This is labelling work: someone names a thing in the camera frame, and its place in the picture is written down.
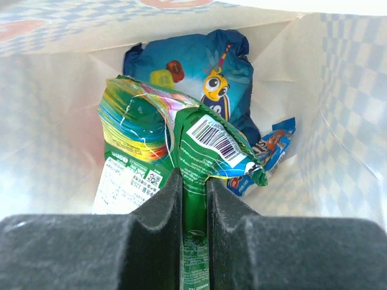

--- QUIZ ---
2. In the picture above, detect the green snack pack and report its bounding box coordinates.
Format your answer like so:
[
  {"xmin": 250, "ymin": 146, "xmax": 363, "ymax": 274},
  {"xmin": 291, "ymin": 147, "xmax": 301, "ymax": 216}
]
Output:
[{"xmin": 93, "ymin": 76, "xmax": 267, "ymax": 289}]

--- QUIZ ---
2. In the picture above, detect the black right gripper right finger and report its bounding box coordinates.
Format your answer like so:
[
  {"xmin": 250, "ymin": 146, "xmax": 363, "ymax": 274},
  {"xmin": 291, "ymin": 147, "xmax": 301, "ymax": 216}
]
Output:
[{"xmin": 206, "ymin": 178, "xmax": 386, "ymax": 289}]

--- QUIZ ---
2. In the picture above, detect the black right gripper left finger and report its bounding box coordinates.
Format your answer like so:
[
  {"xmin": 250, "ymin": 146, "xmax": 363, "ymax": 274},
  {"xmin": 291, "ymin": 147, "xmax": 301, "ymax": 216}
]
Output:
[{"xmin": 1, "ymin": 170, "xmax": 182, "ymax": 289}]

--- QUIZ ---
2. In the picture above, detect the blue colourful snack bag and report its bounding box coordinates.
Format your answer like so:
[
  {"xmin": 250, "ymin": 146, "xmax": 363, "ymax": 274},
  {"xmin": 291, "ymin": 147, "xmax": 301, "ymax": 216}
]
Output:
[{"xmin": 123, "ymin": 30, "xmax": 261, "ymax": 145}]

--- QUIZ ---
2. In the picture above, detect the blue M&M's candy packet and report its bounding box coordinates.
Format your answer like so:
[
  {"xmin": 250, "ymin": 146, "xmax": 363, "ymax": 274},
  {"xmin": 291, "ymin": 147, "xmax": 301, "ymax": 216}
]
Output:
[{"xmin": 227, "ymin": 117, "xmax": 296, "ymax": 196}]

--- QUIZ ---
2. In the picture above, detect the blue checkered paper bag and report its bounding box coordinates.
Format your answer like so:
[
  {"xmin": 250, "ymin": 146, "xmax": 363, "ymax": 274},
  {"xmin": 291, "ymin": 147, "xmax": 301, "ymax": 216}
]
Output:
[{"xmin": 1, "ymin": 1, "xmax": 386, "ymax": 227}]

